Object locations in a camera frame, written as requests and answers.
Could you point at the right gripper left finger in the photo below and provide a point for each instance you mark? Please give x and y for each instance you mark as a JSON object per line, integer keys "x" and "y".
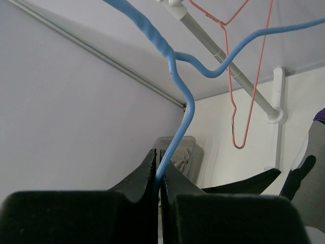
{"x": 122, "y": 214}

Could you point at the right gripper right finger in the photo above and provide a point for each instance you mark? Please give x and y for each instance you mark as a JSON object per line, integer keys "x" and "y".
{"x": 189, "y": 215}

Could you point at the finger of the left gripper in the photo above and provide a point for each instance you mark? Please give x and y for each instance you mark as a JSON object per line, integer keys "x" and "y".
{"x": 253, "y": 185}

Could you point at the purple patterned garment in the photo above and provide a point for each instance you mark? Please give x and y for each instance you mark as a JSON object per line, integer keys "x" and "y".
{"x": 304, "y": 185}

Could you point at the pink wire hanger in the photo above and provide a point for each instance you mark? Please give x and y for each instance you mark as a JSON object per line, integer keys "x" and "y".
{"x": 233, "y": 71}

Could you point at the grey trousers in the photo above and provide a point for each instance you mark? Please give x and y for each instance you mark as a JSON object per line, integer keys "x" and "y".
{"x": 181, "y": 159}

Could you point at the grey plastic bin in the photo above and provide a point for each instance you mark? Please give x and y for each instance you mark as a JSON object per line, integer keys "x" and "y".
{"x": 197, "y": 157}

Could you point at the white metal clothes rack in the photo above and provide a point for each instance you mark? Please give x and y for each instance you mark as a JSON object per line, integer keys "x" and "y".
{"x": 275, "y": 115}

